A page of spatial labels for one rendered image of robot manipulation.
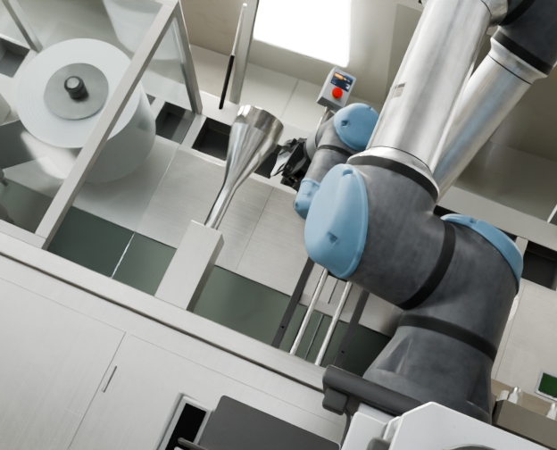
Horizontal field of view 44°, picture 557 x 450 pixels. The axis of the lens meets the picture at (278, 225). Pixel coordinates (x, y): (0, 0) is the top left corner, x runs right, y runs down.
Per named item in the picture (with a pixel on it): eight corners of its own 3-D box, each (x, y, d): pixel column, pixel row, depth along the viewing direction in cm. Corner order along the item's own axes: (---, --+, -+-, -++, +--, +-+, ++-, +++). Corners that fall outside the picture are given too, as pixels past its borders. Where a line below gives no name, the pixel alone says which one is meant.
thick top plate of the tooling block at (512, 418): (496, 424, 156) (504, 398, 157) (453, 430, 193) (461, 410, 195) (565, 453, 154) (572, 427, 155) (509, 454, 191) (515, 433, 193)
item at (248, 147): (134, 307, 172) (228, 117, 189) (145, 318, 185) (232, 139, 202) (185, 329, 170) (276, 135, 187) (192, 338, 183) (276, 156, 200)
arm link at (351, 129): (331, 135, 105) (352, 89, 107) (304, 154, 115) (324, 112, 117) (375, 160, 106) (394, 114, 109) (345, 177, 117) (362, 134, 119)
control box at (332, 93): (322, 94, 185) (336, 63, 188) (315, 103, 191) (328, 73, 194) (345, 105, 186) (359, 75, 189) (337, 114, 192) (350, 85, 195)
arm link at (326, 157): (363, 235, 105) (387, 173, 109) (300, 200, 103) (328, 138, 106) (342, 242, 113) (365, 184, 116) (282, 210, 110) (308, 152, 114)
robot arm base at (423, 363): (500, 438, 70) (527, 348, 73) (360, 380, 73) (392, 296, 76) (472, 445, 84) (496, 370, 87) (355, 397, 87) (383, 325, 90)
